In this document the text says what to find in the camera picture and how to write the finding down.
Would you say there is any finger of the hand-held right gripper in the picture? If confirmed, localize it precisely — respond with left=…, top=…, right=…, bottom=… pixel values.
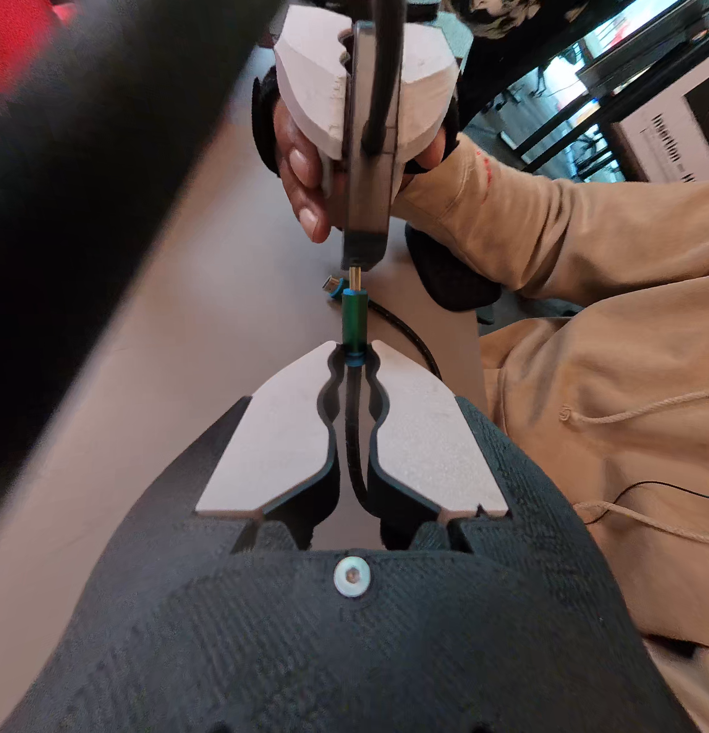
left=396, top=11, right=462, bottom=168
left=273, top=5, right=355, bottom=162

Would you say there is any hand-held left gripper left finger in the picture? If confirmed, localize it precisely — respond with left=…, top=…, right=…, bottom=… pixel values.
left=195, top=341, right=339, bottom=519

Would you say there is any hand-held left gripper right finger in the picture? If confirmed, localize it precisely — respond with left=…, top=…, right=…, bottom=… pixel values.
left=369, top=339, right=510, bottom=519

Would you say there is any thick black hub cable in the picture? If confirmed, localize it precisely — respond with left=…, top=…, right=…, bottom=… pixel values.
left=361, top=0, right=408, bottom=157

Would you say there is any dark grey usb hub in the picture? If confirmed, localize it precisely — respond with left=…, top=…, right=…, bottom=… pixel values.
left=340, top=23, right=406, bottom=271

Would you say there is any black braided hdmi cable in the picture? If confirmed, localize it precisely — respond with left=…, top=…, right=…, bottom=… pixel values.
left=322, top=267, right=444, bottom=519

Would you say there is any red plastic divider bin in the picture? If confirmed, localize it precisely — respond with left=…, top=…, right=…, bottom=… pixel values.
left=0, top=0, right=74, bottom=95

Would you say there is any person's right forearm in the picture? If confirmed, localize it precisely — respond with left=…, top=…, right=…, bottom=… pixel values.
left=392, top=134, right=709, bottom=310

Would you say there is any person's right hand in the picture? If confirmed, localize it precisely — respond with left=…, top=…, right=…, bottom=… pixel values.
left=271, top=94, right=344, bottom=245

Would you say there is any person's beige hoodie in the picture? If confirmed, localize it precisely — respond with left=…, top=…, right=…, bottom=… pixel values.
left=478, top=274, right=709, bottom=733

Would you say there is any white printed tag sign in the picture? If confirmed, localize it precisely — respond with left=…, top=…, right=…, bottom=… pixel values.
left=609, top=74, right=709, bottom=185

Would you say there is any thin black wire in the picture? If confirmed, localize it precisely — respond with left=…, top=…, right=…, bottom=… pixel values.
left=583, top=481, right=709, bottom=525

